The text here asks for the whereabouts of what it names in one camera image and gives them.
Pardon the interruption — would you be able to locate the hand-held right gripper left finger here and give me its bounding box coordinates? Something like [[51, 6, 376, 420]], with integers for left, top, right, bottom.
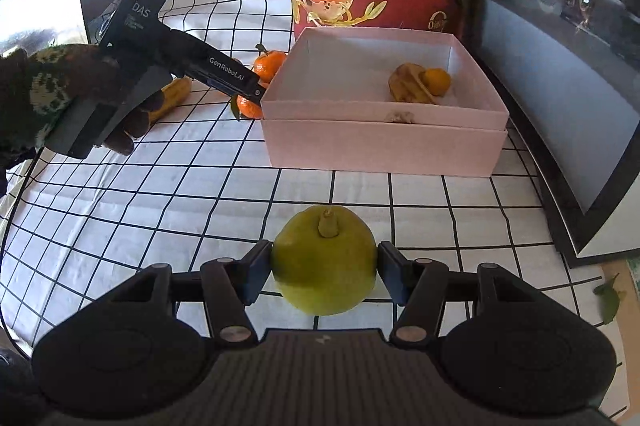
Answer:
[[135, 240, 274, 348]]

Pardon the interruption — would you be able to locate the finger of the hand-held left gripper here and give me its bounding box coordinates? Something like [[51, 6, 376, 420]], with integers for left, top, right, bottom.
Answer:
[[204, 75, 268, 104]]

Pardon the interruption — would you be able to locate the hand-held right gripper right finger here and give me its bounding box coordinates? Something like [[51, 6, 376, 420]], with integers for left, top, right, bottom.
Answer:
[[377, 240, 507, 348]]

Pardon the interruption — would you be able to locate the orange tangerine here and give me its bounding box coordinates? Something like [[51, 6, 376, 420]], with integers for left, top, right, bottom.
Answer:
[[422, 67, 452, 97], [229, 92, 265, 123], [252, 43, 290, 83]]

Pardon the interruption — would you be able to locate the brown-spotted yellow banana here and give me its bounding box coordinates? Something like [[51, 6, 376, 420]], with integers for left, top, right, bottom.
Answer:
[[389, 62, 442, 106], [147, 77, 194, 125]]

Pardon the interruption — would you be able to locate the green pear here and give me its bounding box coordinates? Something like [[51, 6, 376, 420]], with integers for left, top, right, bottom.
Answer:
[[270, 205, 379, 317]]

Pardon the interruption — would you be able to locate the pink cardboard box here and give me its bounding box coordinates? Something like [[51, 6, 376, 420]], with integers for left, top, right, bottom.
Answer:
[[260, 26, 510, 179]]

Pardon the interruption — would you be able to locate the person's left hand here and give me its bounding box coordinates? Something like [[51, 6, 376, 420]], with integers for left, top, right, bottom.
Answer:
[[0, 42, 165, 169]]

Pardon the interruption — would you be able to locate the white checked tablecloth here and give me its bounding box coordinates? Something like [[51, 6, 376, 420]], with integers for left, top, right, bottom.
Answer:
[[0, 0, 621, 359]]

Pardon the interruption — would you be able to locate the green leaf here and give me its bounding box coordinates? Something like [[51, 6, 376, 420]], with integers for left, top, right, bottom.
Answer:
[[593, 273, 622, 326]]

